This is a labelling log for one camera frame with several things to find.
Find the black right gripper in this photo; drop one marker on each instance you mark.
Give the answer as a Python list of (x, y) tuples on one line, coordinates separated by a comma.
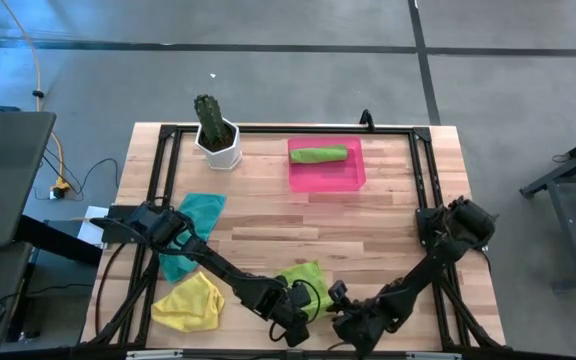
[(365, 322)]

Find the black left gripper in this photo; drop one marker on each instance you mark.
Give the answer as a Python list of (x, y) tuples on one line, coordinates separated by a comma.
[(288, 320)]

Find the lime green microfiber towel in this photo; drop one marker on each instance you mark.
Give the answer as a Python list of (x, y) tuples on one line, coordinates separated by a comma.
[(308, 275)]

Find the pink translucent plastic basket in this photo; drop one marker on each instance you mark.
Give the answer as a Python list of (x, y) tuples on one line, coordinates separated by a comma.
[(328, 177)]

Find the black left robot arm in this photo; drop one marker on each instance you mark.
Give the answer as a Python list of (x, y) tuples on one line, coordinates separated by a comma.
[(228, 275)]

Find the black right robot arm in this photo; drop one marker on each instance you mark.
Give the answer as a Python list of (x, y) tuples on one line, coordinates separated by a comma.
[(438, 250)]

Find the yellow microfiber towel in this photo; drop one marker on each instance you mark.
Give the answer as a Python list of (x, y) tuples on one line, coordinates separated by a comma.
[(188, 302)]

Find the teal microfiber towel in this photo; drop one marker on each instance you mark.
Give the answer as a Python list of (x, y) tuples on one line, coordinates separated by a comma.
[(208, 210)]

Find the white hexagonal plant pot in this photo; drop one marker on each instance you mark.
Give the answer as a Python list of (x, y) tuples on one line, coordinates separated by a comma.
[(218, 156)]

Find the green cactus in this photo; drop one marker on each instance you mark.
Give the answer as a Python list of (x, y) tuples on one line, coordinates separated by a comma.
[(210, 117)]

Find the black metal stand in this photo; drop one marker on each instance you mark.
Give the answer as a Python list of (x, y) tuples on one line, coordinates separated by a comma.
[(565, 235)]

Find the white paper sheet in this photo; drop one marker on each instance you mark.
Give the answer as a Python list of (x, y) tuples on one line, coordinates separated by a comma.
[(85, 235)]

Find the black desk beam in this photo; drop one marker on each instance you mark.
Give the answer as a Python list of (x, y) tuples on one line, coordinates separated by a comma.
[(58, 242)]

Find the dark grey side desk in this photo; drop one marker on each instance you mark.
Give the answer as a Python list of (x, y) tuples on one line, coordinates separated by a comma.
[(3, 175)]

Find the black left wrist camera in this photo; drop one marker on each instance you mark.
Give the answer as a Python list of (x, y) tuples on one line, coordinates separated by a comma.
[(302, 295)]

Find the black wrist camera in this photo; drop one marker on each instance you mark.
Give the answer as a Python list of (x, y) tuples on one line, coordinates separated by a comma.
[(302, 295), (338, 290)]

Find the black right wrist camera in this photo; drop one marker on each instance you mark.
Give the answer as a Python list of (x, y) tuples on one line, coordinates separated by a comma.
[(338, 290)]

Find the silver metal bracket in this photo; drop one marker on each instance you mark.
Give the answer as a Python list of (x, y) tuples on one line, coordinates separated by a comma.
[(153, 355), (433, 356)]

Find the black aluminium table frame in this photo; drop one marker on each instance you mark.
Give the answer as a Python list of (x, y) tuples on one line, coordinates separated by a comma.
[(293, 129)]

